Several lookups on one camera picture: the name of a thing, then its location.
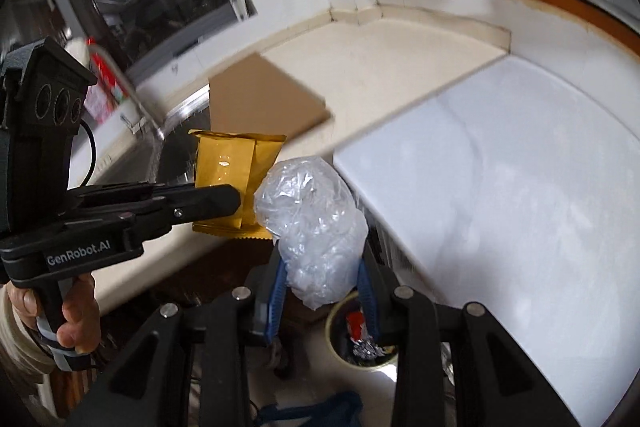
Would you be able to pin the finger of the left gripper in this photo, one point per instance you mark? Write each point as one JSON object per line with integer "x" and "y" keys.
{"x": 174, "y": 203}

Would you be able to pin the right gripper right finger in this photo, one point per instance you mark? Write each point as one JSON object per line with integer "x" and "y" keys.
{"x": 372, "y": 295}

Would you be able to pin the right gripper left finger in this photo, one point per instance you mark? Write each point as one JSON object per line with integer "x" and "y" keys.
{"x": 269, "y": 288}

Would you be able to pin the yellow snack bag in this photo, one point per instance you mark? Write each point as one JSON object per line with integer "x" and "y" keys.
{"x": 241, "y": 160}

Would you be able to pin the clear plastic bag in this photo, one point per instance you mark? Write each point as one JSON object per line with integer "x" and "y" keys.
{"x": 306, "y": 205}

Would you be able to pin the round yellow trash bin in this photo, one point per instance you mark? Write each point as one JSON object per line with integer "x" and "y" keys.
{"x": 349, "y": 341}

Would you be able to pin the person's left hand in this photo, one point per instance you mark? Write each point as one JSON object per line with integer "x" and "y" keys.
{"x": 81, "y": 328}

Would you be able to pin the stainless steel sink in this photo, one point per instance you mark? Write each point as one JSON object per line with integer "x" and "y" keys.
{"x": 168, "y": 158}

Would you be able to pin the steel sink faucet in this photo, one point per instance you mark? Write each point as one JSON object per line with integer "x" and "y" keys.
{"x": 147, "y": 112}

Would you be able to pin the brown cardboard sheet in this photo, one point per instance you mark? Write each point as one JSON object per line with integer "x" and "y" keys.
{"x": 256, "y": 96}

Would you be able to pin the red detergent package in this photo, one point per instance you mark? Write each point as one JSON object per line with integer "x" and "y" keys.
{"x": 107, "y": 94}

